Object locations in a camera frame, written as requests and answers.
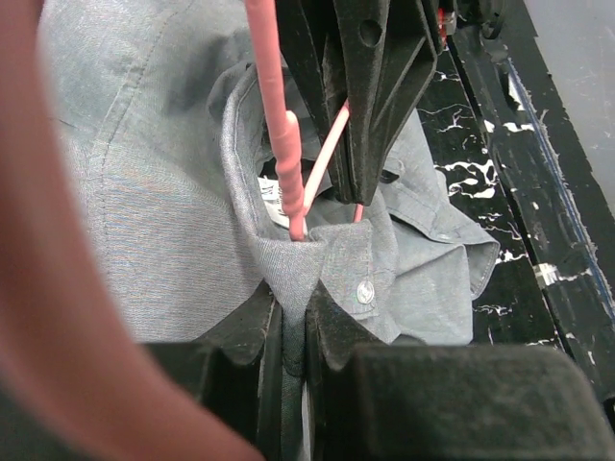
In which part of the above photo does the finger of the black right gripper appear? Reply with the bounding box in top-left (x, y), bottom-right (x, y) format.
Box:
top-left (276, 0), bottom-right (347, 188)
top-left (332, 1), bottom-right (443, 206)

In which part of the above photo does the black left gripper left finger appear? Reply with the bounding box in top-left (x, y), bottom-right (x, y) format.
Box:
top-left (146, 281), bottom-right (283, 460)

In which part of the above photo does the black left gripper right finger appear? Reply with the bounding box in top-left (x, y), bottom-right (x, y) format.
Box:
top-left (306, 285), bottom-right (610, 460)

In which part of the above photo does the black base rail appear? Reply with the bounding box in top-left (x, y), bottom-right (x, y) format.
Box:
top-left (450, 1), bottom-right (614, 402)

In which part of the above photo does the grey shirt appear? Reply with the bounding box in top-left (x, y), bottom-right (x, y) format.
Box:
top-left (38, 1), bottom-right (500, 460)

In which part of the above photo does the pink wire hanger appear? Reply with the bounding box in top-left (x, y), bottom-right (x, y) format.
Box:
top-left (0, 0), bottom-right (366, 461)

